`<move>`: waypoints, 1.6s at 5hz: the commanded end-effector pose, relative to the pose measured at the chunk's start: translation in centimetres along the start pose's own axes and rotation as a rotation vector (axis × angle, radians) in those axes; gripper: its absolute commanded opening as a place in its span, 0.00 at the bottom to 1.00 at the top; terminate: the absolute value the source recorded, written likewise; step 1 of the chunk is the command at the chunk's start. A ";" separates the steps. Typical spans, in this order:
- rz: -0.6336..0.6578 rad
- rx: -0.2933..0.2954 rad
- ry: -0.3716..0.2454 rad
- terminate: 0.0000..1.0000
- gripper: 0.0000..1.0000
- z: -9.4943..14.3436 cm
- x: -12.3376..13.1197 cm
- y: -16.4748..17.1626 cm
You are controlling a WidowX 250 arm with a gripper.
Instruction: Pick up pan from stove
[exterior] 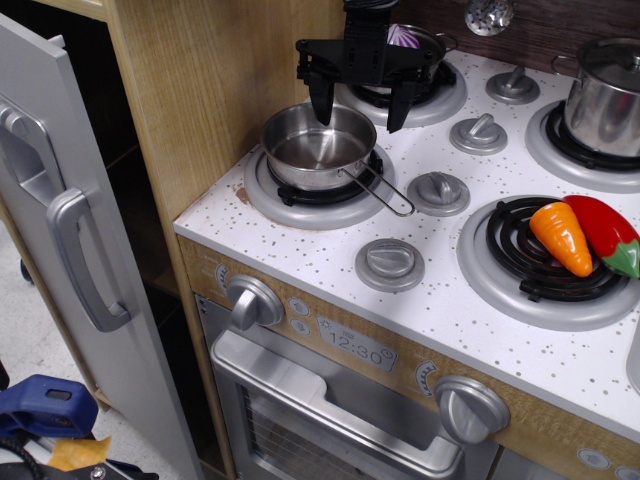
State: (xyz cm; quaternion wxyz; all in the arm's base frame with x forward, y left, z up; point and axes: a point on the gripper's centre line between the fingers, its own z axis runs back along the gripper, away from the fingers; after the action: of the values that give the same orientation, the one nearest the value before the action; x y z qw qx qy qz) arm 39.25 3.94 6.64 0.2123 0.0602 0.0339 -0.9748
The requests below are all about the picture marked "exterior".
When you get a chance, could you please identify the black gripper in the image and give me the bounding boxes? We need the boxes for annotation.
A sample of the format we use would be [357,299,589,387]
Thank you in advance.
[296,1,436,133]

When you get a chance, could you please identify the back left stove burner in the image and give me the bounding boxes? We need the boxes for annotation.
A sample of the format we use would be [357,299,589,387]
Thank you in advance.
[335,61,467,128]

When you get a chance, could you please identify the stove burner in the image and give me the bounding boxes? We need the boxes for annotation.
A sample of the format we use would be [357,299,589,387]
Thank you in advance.
[335,61,467,128]
[457,196,639,332]
[241,147,390,231]
[524,101,639,194]

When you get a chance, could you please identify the small steel frying pan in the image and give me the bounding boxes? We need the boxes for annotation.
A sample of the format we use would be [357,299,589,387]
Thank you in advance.
[260,103,415,217]

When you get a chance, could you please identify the front left stove burner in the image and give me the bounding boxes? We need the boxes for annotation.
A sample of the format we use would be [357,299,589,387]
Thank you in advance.
[241,147,390,231]

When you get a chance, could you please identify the grey stove knob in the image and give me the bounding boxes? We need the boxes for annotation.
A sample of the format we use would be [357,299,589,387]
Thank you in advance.
[449,113,508,156]
[354,238,425,293]
[485,66,540,105]
[407,171,471,217]

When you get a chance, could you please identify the grey stove knob back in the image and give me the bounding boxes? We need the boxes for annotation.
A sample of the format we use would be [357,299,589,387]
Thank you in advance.
[485,66,540,105]

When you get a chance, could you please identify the grey stove knob front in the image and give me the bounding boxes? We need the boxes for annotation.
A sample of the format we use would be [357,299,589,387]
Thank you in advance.
[354,238,425,293]

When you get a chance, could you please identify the back right stove burner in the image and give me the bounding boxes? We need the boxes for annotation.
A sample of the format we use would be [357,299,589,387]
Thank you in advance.
[524,101,639,194]

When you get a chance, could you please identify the front right stove burner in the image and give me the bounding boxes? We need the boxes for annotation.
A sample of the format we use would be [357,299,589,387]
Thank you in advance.
[457,196,639,332]

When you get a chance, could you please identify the purple white toy vegetable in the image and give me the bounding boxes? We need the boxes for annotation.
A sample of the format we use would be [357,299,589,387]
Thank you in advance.
[387,24,420,49]

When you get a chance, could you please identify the steel pot back left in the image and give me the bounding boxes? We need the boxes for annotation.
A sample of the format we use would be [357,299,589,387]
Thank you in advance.
[399,24,459,80]

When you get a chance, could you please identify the orange toy carrot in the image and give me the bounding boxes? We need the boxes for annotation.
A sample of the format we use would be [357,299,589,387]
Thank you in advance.
[529,201,593,278]

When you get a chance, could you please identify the silver oven dial left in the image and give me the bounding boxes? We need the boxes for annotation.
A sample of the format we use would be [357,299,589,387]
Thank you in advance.
[227,274,285,331]

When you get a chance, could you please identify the silver oven dial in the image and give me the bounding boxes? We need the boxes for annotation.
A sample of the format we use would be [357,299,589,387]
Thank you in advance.
[227,274,285,331]
[435,375,510,445]

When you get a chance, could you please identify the tall steel pot right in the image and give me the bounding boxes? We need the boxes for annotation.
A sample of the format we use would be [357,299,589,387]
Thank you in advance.
[551,37,639,158]

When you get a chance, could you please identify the red toy chili pepper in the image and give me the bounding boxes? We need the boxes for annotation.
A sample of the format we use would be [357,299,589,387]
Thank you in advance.
[563,195,639,279]

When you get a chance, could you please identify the grey fridge door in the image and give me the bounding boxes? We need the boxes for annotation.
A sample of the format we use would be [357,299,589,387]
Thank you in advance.
[1,17,203,479]

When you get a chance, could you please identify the silver oven door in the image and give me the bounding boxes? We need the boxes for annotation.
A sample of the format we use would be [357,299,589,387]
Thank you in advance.
[210,327,499,479]

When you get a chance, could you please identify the silver oven dial right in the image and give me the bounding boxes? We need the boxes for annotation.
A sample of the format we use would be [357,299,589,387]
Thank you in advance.
[435,375,510,445]

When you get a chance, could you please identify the blue clamp tool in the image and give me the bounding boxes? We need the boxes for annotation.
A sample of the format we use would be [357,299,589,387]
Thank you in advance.
[1,375,99,438]

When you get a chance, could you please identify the yellow tape piece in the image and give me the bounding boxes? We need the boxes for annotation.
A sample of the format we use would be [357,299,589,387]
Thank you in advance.
[47,436,112,472]

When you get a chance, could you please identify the grey fridge door handle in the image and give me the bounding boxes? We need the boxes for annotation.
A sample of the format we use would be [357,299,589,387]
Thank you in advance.
[46,187,131,333]

